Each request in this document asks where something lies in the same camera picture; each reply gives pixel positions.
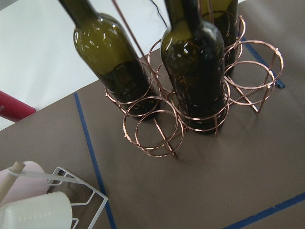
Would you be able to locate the green wine bottle middle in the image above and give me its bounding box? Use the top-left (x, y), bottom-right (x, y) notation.
top-left (161, 0), bottom-right (225, 134)

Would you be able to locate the green wine bottle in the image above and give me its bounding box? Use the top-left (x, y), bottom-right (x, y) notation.
top-left (161, 0), bottom-right (225, 134)
top-left (60, 0), bottom-right (160, 119)
top-left (199, 0), bottom-right (239, 74)

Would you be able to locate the green wine bottle near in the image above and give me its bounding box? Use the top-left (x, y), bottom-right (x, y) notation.
top-left (60, 0), bottom-right (160, 119)

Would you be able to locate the green wine bottle far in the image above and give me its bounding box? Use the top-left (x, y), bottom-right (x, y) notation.
top-left (199, 0), bottom-right (239, 74)

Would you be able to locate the white cup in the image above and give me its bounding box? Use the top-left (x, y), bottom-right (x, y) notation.
top-left (0, 191), bottom-right (72, 229)

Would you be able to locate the red cylinder bottle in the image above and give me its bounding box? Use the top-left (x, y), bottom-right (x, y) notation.
top-left (0, 91), bottom-right (36, 122)

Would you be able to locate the light pink cup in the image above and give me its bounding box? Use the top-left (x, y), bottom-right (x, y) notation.
top-left (0, 161), bottom-right (49, 206)

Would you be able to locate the copper wire bottle rack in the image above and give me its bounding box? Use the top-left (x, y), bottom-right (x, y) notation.
top-left (104, 0), bottom-right (284, 158)

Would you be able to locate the white wire cup rack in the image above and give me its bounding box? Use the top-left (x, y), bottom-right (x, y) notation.
top-left (17, 167), bottom-right (108, 229)

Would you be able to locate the wooden rack handle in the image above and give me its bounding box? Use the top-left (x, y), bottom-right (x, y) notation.
top-left (0, 161), bottom-right (25, 202)

